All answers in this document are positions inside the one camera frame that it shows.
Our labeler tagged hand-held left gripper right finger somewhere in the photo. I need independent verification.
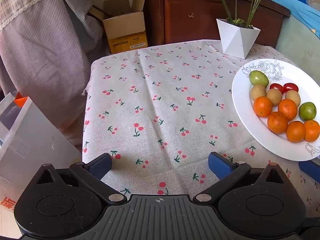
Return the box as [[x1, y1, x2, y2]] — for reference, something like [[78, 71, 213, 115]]
[[192, 152, 287, 204]]

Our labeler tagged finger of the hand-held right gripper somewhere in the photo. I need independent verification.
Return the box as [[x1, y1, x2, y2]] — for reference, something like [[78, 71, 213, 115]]
[[299, 160, 320, 177]]

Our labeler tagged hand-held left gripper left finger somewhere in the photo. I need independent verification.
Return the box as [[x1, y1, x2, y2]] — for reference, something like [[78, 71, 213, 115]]
[[33, 153, 128, 204]]

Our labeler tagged green fruit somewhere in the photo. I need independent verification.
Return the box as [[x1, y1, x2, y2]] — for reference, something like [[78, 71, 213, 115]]
[[299, 102, 317, 121], [249, 70, 269, 87]]

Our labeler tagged white plate with line drawings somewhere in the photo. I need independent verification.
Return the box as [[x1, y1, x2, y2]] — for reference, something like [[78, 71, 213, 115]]
[[232, 59, 320, 162]]

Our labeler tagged small orange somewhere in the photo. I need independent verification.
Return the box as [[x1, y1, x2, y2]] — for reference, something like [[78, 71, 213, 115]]
[[278, 99, 298, 121], [253, 96, 273, 117], [286, 121, 306, 143], [304, 120, 320, 142], [267, 111, 289, 134]]

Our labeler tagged red cherry tomato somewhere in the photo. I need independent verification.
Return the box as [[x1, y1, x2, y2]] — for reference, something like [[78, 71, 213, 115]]
[[283, 83, 299, 93], [269, 83, 285, 94]]

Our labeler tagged cherry print tablecloth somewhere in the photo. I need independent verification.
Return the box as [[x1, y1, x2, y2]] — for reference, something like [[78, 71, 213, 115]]
[[81, 39, 320, 214]]

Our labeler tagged lilac gingham cloth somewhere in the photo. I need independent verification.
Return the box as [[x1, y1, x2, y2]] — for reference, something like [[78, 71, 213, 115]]
[[0, 0, 104, 147]]

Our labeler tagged pale green cushion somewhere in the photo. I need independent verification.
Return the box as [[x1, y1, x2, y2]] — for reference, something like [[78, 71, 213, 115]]
[[274, 15, 320, 73]]

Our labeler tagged white faceted plant pot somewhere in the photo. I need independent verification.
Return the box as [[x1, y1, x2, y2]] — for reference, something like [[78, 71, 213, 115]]
[[216, 19, 261, 60]]

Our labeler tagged open cardboard box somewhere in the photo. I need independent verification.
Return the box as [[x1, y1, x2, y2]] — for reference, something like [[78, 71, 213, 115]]
[[89, 0, 148, 54]]

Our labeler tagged blue cloth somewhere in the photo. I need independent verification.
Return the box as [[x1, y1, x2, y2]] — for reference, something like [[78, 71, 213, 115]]
[[237, 0, 320, 39]]

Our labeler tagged dark wooden cabinet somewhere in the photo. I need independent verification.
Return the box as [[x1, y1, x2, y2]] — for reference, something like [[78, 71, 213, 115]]
[[136, 0, 292, 49]]

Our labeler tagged green leafy plant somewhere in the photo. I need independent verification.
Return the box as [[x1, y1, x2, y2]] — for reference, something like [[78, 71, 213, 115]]
[[211, 0, 295, 28]]

